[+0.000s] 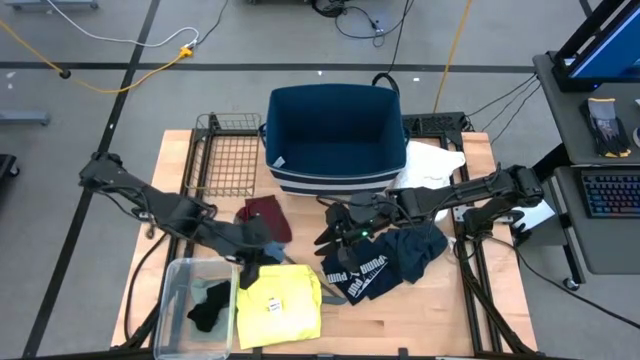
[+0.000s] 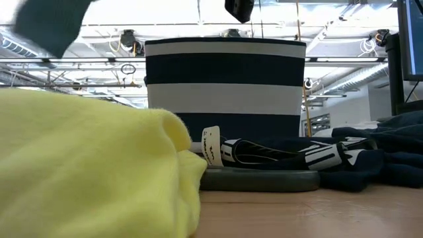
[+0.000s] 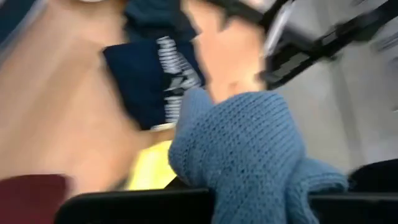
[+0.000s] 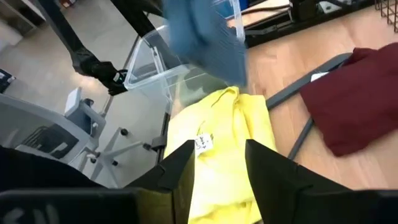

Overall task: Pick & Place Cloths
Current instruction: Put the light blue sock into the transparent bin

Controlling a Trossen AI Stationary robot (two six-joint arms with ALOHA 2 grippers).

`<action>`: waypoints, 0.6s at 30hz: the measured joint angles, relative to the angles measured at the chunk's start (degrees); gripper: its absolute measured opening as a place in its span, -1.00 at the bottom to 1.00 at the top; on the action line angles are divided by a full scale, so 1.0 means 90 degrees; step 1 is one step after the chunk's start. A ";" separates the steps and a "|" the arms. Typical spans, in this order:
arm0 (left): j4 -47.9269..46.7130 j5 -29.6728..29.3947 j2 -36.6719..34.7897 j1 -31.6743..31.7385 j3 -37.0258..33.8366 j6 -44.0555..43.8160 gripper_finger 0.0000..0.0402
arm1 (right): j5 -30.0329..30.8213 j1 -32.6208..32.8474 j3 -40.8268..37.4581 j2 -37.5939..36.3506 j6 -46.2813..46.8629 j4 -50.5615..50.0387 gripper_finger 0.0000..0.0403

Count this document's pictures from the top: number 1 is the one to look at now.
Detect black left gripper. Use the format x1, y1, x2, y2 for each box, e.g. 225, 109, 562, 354
219, 219, 274, 290

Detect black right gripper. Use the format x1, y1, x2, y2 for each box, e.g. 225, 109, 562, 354
313, 193, 404, 274

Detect yellow cloth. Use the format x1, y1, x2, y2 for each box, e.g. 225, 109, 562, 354
235, 263, 323, 350

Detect black sock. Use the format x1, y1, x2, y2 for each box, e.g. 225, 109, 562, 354
187, 280, 232, 334

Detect navy Puma print cloth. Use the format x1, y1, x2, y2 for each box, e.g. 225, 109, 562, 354
320, 239, 405, 306

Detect maroon cloth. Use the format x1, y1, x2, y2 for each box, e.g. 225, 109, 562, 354
235, 194, 294, 245

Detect plain dark blue cloth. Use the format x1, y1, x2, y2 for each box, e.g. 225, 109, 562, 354
379, 222, 450, 285

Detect white towel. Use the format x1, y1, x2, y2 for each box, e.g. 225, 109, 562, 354
387, 139, 467, 224

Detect clear plastic container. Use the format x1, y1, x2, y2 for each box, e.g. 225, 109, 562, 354
153, 257, 239, 360

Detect navy white striped fabric bin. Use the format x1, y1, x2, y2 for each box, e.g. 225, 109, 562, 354
258, 83, 411, 197

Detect grey monitor desk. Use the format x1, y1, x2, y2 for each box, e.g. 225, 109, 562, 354
532, 49, 640, 167

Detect black caster wheel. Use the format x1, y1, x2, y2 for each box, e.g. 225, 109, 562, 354
0, 153, 21, 179

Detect grey keyboard desk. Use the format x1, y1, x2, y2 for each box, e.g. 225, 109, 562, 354
552, 164, 640, 276

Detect grey furniture foot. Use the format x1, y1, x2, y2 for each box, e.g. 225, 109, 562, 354
0, 110, 51, 127

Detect backlit black keyboard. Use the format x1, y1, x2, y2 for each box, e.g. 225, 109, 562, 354
579, 169, 640, 219

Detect grey black work gloves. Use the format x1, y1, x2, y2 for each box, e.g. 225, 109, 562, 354
579, 97, 632, 159

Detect computer monitor with stand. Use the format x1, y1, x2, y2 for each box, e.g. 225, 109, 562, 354
552, 0, 640, 94

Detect wire mesh basket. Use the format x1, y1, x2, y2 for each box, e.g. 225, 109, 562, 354
183, 112, 264, 199

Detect black aluminium table frame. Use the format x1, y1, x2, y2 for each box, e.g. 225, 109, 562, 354
119, 112, 539, 360

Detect black cable loop behind bin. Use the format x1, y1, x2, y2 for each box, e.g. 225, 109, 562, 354
371, 72, 401, 96

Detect yellow hanging cable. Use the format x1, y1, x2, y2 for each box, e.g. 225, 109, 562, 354
432, 0, 474, 114

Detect yellow extension cable with plug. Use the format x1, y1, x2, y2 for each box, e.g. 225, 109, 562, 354
0, 19, 195, 95

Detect black coiled floor cable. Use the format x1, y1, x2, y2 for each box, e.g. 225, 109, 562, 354
310, 0, 351, 19

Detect white floor cable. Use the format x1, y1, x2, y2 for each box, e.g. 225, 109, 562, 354
44, 0, 201, 50

